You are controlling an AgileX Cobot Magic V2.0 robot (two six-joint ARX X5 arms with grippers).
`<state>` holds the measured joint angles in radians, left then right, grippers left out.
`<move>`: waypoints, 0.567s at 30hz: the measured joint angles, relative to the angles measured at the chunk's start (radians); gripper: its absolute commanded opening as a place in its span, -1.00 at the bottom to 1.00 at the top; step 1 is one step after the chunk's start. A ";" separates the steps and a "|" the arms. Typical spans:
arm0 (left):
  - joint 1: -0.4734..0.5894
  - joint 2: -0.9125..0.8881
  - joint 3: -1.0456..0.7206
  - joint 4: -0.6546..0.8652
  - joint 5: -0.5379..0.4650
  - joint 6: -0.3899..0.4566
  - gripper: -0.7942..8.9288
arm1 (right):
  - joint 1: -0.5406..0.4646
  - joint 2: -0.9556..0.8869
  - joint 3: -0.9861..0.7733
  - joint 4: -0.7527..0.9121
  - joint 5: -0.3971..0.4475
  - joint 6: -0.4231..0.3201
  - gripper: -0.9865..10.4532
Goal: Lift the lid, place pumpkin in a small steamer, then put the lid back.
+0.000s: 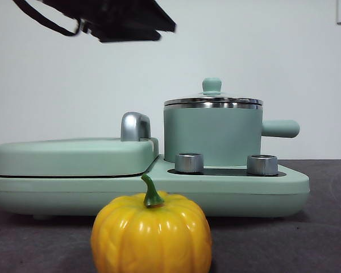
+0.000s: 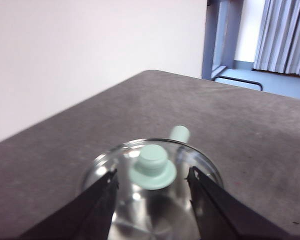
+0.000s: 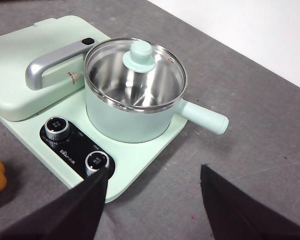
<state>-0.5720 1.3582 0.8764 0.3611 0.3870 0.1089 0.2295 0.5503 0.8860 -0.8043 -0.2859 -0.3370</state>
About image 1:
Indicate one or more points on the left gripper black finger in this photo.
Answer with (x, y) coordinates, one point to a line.
(147, 14)
(125, 32)

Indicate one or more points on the glass lid with green knob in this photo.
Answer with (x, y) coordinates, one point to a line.
(211, 85)

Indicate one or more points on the yellow pumpkin with green stem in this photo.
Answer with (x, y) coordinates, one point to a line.
(150, 236)

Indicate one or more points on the mint green hinged griddle cover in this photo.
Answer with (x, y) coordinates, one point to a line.
(74, 156)

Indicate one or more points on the round silver control knob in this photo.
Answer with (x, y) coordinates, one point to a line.
(189, 163)

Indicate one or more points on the squarish silver control knob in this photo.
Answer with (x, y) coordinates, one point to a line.
(261, 165)

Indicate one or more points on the mint green breakfast maker base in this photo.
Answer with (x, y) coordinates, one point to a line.
(244, 196)

